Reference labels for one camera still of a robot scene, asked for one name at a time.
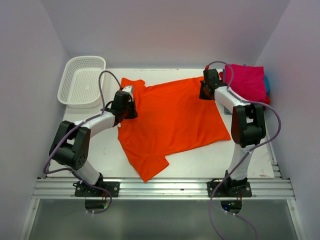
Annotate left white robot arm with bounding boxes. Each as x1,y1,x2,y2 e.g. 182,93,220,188
49,85,138,197

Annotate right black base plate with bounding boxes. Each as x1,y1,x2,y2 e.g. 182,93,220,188
213,181,253,198

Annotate aluminium mounting rail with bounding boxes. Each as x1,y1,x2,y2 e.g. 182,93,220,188
31,177,295,200

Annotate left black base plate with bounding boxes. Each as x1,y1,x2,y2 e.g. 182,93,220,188
72,180,120,198

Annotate magenta folded t shirt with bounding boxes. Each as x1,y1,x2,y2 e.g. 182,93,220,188
229,64,267,102

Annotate red folded t shirt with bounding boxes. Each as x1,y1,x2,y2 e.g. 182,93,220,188
263,96,271,105

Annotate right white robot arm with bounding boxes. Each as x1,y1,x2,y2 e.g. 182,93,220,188
199,66,266,197

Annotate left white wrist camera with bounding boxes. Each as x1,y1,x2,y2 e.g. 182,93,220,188
122,85,134,98

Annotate white plastic basket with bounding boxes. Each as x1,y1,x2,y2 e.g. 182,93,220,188
57,55,106,109

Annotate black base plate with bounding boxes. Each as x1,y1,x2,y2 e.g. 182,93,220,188
213,181,253,198
72,180,120,198

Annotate orange t shirt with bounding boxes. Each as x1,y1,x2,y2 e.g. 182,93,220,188
118,77,231,182

